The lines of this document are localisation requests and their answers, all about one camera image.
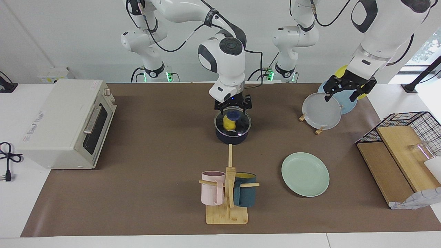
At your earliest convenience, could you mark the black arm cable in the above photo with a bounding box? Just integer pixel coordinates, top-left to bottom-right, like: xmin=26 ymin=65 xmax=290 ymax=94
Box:
xmin=310 ymin=0 xmax=352 ymax=28
xmin=137 ymin=0 xmax=264 ymax=83

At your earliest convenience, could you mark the dark teal mug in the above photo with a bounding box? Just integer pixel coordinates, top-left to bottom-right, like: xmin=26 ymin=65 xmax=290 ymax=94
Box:
xmin=233 ymin=172 xmax=257 ymax=208

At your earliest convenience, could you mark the light blue plate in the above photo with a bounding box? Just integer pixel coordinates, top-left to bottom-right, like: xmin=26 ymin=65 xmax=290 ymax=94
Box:
xmin=318 ymin=81 xmax=358 ymax=115

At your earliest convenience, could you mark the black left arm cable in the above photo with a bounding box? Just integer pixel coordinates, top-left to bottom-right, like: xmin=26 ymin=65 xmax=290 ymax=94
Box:
xmin=310 ymin=0 xmax=352 ymax=28

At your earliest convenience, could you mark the glass lid with blue knob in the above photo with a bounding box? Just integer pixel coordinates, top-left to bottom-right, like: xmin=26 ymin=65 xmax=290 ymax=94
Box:
xmin=214 ymin=107 xmax=252 ymax=135

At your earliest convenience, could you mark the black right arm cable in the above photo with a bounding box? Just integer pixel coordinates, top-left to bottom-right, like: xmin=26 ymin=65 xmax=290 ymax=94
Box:
xmin=137 ymin=0 xmax=264 ymax=83

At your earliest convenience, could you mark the black power cable with plug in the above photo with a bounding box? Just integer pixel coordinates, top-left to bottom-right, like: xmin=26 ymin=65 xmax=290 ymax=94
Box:
xmin=0 ymin=142 xmax=24 ymax=182

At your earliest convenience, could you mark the light green plate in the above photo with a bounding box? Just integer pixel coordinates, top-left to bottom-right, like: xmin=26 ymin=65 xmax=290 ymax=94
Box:
xmin=281 ymin=152 xmax=330 ymax=197

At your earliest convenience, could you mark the black camera stand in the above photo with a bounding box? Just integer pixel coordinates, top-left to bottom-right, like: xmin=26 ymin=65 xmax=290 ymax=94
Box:
xmin=401 ymin=55 xmax=441 ymax=93

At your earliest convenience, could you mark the white cup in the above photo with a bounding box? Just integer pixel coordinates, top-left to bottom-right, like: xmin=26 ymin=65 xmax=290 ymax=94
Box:
xmin=424 ymin=157 xmax=441 ymax=175

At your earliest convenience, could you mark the black wire basket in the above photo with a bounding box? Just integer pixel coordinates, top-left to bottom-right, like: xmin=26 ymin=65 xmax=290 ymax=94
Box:
xmin=356 ymin=111 xmax=441 ymax=157

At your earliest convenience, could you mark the wooden shelf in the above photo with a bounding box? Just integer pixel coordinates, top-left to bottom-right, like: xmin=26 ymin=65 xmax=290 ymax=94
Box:
xmin=357 ymin=126 xmax=441 ymax=207

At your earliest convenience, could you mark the black table clamp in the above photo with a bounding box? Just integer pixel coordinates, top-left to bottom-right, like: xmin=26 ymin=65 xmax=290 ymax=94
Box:
xmin=0 ymin=71 xmax=18 ymax=93

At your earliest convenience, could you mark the pink mug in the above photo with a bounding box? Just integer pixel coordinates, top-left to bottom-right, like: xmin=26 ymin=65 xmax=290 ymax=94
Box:
xmin=201 ymin=171 xmax=226 ymax=206

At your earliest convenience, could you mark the wooden plate rack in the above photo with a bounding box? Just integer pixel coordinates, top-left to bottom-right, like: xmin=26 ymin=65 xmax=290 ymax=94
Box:
xmin=299 ymin=112 xmax=326 ymax=135

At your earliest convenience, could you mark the grey plate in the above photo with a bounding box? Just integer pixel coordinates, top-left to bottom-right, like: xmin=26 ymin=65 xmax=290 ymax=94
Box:
xmin=302 ymin=92 xmax=342 ymax=131

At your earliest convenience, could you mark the wooden mug rack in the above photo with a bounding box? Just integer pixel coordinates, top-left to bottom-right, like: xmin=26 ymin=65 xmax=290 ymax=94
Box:
xmin=199 ymin=144 xmax=260 ymax=225

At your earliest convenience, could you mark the white wall outlet box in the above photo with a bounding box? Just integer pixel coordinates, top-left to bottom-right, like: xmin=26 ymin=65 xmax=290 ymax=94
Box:
xmin=37 ymin=66 xmax=74 ymax=84

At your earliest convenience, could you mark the black base cable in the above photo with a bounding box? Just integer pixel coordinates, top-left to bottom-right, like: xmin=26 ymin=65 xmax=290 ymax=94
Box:
xmin=130 ymin=66 xmax=146 ymax=83
xmin=247 ymin=52 xmax=280 ymax=82

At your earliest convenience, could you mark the white toaster oven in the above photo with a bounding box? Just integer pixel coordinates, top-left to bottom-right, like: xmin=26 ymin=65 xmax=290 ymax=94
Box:
xmin=16 ymin=79 xmax=117 ymax=170

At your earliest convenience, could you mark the yellow plate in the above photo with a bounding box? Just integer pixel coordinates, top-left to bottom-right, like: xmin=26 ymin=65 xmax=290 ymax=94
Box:
xmin=333 ymin=64 xmax=369 ymax=100

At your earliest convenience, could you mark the white marbled paper sheet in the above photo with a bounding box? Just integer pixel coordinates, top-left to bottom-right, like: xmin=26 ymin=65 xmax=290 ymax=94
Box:
xmin=389 ymin=188 xmax=441 ymax=210

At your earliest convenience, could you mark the clear glass cup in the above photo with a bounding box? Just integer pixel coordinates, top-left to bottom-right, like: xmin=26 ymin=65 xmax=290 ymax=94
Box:
xmin=408 ymin=141 xmax=433 ymax=162

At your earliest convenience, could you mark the yellow potato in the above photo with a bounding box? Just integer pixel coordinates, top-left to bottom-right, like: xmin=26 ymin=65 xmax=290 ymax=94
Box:
xmin=222 ymin=115 xmax=237 ymax=131

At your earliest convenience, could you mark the brown table mat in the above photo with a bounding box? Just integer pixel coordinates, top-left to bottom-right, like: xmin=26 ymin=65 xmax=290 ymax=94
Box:
xmin=21 ymin=83 xmax=441 ymax=237

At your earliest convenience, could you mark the dark blue pot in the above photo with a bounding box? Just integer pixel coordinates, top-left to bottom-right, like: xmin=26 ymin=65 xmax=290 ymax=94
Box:
xmin=215 ymin=115 xmax=251 ymax=145

